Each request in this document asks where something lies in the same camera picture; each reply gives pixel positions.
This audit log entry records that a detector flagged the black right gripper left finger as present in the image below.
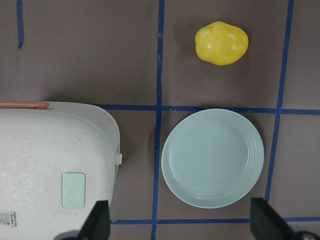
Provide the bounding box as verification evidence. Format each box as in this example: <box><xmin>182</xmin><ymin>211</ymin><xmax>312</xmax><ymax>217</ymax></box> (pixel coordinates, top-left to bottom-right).
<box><xmin>77</xmin><ymin>200</ymin><xmax>111</xmax><ymax>240</ymax></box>

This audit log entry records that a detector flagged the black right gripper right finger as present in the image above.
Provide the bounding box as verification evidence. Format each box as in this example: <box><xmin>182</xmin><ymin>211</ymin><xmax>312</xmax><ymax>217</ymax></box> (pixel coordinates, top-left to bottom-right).
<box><xmin>250</xmin><ymin>197</ymin><xmax>294</xmax><ymax>240</ymax></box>

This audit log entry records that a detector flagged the white rice cooker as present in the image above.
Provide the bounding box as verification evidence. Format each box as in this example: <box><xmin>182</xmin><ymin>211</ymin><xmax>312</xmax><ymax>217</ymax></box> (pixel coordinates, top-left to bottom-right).
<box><xmin>0</xmin><ymin>101</ymin><xmax>122</xmax><ymax>240</ymax></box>

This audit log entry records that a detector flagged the yellow toy potato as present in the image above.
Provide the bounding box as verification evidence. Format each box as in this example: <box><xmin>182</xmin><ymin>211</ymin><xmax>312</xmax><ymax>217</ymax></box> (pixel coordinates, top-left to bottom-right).
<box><xmin>194</xmin><ymin>21</ymin><xmax>249</xmax><ymax>66</ymax></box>

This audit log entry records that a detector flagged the light green plate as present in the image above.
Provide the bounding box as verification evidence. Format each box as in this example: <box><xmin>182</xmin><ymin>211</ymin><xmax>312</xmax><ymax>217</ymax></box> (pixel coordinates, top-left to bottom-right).
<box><xmin>161</xmin><ymin>108</ymin><xmax>265</xmax><ymax>209</ymax></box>

